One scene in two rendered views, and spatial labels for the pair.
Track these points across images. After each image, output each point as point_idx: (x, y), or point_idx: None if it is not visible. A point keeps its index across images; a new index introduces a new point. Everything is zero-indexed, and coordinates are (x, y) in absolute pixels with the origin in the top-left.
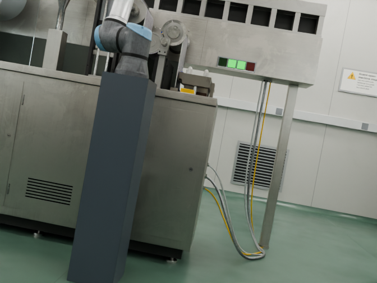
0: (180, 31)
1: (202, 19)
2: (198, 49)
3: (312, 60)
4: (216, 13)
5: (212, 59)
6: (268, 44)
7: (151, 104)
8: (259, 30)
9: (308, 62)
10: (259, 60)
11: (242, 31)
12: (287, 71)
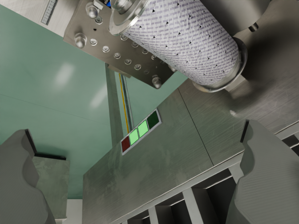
0: (119, 15)
1: (224, 157)
2: (193, 103)
3: (85, 201)
4: (227, 200)
5: (167, 110)
6: (119, 189)
7: None
8: (133, 205)
9: (87, 195)
10: (121, 159)
11: (151, 186)
12: (99, 170)
